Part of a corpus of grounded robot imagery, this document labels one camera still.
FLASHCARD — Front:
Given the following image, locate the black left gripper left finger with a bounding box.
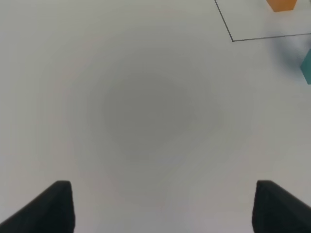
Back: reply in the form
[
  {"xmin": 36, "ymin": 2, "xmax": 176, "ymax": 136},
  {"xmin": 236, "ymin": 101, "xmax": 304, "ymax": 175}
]
[{"xmin": 0, "ymin": 181, "xmax": 75, "ymax": 233}]

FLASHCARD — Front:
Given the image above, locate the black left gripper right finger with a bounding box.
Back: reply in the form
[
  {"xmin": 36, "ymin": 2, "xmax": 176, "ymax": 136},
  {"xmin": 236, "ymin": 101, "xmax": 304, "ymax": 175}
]
[{"xmin": 252, "ymin": 180, "xmax": 311, "ymax": 233}]

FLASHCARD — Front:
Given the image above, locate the teal cube block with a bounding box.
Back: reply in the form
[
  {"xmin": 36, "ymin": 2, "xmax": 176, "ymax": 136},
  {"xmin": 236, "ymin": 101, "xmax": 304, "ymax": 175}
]
[{"xmin": 300, "ymin": 50, "xmax": 311, "ymax": 85}]

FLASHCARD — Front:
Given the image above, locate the orange template block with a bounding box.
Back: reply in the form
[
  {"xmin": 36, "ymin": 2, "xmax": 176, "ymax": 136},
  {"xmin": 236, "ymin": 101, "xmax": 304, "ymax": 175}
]
[{"xmin": 267, "ymin": 0, "xmax": 297, "ymax": 12}]

